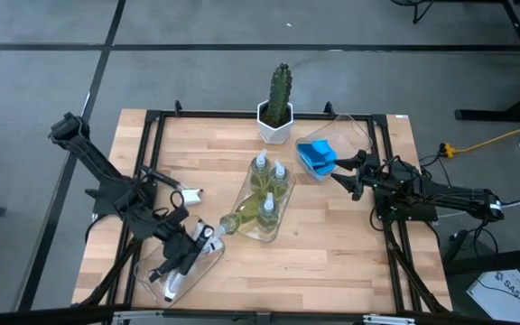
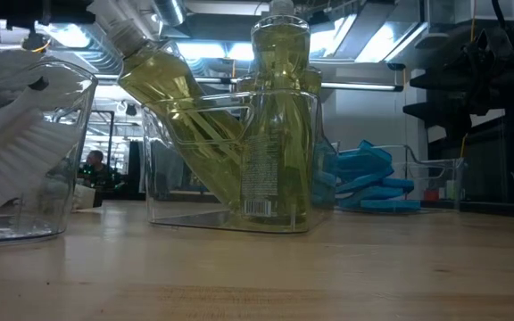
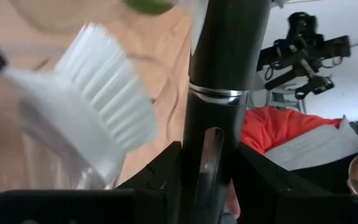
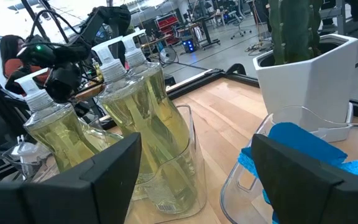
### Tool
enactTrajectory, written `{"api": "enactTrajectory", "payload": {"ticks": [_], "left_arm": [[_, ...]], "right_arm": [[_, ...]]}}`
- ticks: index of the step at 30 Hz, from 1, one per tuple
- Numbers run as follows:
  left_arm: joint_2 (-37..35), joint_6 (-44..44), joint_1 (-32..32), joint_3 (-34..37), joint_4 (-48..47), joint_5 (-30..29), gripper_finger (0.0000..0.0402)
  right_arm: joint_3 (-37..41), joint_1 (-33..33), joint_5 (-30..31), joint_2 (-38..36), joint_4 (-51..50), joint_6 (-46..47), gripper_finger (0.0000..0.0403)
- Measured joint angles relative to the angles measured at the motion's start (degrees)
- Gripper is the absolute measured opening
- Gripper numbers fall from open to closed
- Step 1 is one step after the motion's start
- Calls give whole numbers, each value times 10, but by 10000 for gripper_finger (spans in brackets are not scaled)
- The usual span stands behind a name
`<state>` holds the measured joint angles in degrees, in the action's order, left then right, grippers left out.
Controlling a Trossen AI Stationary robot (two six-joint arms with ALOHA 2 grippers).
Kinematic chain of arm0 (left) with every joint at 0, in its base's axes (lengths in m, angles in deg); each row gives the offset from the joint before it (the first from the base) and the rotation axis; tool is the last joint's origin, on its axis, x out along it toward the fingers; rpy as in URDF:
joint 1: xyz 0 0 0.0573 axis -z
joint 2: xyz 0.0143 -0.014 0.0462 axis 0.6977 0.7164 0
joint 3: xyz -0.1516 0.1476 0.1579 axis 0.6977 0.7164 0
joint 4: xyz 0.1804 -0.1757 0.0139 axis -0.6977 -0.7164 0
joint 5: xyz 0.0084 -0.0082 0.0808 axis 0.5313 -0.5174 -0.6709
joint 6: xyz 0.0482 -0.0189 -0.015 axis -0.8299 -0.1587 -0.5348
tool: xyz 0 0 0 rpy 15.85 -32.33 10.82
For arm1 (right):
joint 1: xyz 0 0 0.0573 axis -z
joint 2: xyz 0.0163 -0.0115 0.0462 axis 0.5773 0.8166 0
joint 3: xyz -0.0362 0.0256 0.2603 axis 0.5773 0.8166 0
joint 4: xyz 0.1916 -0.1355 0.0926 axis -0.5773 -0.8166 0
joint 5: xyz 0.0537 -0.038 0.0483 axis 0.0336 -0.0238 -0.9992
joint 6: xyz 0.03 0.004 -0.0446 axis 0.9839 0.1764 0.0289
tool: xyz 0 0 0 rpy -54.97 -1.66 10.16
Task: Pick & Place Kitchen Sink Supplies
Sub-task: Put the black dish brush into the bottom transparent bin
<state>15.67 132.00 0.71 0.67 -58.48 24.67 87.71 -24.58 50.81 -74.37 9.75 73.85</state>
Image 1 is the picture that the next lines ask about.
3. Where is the green cactus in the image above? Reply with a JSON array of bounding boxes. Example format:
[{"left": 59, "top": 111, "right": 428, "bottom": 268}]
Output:
[{"left": 265, "top": 61, "right": 294, "bottom": 128}]

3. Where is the blue sponge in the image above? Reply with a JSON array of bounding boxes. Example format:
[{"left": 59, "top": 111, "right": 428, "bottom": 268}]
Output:
[
  {"left": 312, "top": 153, "right": 339, "bottom": 181},
  {"left": 310, "top": 139, "right": 332, "bottom": 158}
]

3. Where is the black desk leg frame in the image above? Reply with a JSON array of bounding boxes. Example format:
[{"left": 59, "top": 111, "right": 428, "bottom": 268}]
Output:
[{"left": 454, "top": 0, "right": 520, "bottom": 124}]

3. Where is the black aluminium table frame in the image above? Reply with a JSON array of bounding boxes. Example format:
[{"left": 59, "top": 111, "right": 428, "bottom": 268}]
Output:
[{"left": 70, "top": 98, "right": 454, "bottom": 325}]

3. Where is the blue cloth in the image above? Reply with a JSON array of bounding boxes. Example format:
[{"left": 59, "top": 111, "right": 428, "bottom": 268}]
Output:
[{"left": 296, "top": 143, "right": 316, "bottom": 171}]

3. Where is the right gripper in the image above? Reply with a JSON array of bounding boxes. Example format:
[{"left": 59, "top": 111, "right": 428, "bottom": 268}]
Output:
[{"left": 330, "top": 148, "right": 382, "bottom": 202}]

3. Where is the white printed cardboard box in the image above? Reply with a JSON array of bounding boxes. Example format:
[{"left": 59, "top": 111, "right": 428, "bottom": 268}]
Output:
[{"left": 465, "top": 268, "right": 520, "bottom": 324}]

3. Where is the yellow cable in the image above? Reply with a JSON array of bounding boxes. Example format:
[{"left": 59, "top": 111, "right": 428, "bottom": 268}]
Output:
[{"left": 439, "top": 116, "right": 520, "bottom": 158}]

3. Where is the white hexagonal plant pot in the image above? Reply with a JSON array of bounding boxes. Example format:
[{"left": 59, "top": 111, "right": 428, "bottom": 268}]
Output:
[{"left": 255, "top": 99, "right": 295, "bottom": 146}]

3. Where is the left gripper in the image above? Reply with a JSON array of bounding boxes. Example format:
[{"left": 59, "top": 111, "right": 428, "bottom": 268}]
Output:
[{"left": 147, "top": 227, "right": 206, "bottom": 282}]

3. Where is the clear plastic bin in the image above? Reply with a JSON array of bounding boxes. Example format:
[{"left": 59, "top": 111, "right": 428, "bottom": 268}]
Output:
[
  {"left": 134, "top": 215, "right": 227, "bottom": 310},
  {"left": 294, "top": 113, "right": 375, "bottom": 183},
  {"left": 230, "top": 155, "right": 298, "bottom": 245}
]

